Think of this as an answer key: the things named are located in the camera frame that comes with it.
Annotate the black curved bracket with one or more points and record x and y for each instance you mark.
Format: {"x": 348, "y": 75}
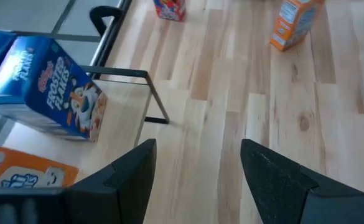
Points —
{"x": 105, "y": 9}

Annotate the orange Mini-Wheats cereal box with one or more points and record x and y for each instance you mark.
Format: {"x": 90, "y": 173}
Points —
{"x": 293, "y": 25}
{"x": 20, "y": 168}

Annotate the wooden shelf board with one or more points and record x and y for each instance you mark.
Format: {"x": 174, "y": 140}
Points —
{"x": 119, "y": 124}

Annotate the red Froot Loops cereal box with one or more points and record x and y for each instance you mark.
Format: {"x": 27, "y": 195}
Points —
{"x": 169, "y": 9}

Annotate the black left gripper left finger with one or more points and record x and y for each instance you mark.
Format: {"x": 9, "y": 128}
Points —
{"x": 122, "y": 193}

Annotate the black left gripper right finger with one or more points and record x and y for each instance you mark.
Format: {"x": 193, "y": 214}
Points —
{"x": 275, "y": 186}

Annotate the black aluminium station frame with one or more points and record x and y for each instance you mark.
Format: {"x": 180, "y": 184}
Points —
{"x": 101, "y": 51}

